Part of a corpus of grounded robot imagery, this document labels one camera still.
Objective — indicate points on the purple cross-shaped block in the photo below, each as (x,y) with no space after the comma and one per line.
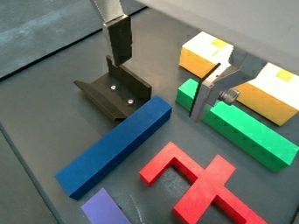
(101,209)

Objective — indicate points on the yellow slotted board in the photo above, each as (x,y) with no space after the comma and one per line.
(268,89)

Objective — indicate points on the green rectangular block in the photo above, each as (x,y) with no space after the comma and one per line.
(261,143)

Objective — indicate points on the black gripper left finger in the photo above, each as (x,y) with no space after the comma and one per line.
(116,27)

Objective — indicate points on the red cross-shaped block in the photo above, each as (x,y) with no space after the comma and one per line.
(206,186)

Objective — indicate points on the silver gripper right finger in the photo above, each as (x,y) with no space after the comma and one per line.
(216,86)

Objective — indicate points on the blue rectangular block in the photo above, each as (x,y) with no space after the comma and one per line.
(82,173)

